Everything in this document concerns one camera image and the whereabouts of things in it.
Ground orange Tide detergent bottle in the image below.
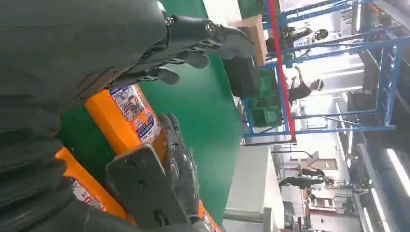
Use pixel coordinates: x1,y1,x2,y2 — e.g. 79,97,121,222
85,84,222,232
55,146,135,225

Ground white side table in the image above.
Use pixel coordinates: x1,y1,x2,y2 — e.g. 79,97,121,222
223,145,286,232

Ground green table mat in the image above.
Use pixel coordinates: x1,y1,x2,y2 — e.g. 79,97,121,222
57,0,245,225

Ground red metal pole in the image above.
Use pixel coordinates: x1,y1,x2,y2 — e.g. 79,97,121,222
266,0,297,142

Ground black zippered carry case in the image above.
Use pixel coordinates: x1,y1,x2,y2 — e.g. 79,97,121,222
223,56,261,99

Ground green plastic crate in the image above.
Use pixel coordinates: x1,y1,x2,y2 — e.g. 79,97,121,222
238,0,266,19

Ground stacked green plastic crates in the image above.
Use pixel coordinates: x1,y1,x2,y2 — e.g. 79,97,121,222
248,68,284,128

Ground person in dark clothes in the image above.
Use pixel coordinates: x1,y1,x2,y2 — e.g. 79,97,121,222
278,167,336,190

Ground person with raised arms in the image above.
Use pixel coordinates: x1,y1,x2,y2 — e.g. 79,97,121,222
287,65,325,104

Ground person behind rack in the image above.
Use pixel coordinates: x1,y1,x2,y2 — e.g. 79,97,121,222
265,26,330,54

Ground blue metal rack frame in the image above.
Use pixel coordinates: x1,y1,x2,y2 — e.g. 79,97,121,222
242,0,406,139

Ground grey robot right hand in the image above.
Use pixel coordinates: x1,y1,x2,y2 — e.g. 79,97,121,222
105,112,209,232

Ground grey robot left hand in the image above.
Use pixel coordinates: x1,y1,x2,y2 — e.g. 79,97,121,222
0,0,257,113

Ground brown cardboard box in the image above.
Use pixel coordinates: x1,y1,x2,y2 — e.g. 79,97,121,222
230,14,268,67

